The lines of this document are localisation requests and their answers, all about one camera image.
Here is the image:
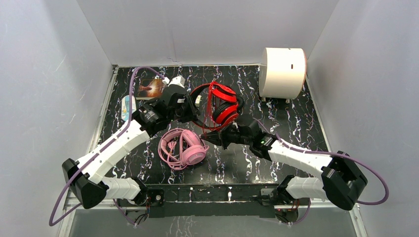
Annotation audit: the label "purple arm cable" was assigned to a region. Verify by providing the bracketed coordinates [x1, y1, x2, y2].
[48, 66, 166, 227]
[253, 118, 390, 206]

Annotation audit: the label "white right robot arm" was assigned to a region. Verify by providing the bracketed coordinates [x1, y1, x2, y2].
[201, 121, 368, 210]

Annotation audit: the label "pink over-ear headphones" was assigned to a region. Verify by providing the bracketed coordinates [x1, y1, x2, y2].
[158, 128, 209, 170]

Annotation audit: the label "white and blue small device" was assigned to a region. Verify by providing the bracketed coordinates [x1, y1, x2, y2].
[121, 95, 136, 121]

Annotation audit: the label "dark paperback book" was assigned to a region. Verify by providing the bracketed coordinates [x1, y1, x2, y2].
[133, 79, 166, 100]

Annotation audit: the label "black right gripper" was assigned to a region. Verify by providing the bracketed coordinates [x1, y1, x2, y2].
[201, 120, 252, 150]

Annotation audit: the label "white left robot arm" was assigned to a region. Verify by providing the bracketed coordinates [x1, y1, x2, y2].
[62, 84, 200, 209]

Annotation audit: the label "white cylindrical container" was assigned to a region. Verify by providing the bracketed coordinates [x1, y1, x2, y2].
[259, 47, 307, 100]

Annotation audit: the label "red and black headphones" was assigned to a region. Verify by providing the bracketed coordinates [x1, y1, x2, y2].
[191, 81, 244, 131]

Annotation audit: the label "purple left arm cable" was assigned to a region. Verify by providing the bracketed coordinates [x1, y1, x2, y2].
[48, 66, 166, 227]

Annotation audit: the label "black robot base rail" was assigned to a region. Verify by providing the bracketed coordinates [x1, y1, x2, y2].
[113, 183, 312, 219]

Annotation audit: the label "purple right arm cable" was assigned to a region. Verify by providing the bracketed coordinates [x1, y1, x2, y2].
[253, 118, 390, 206]

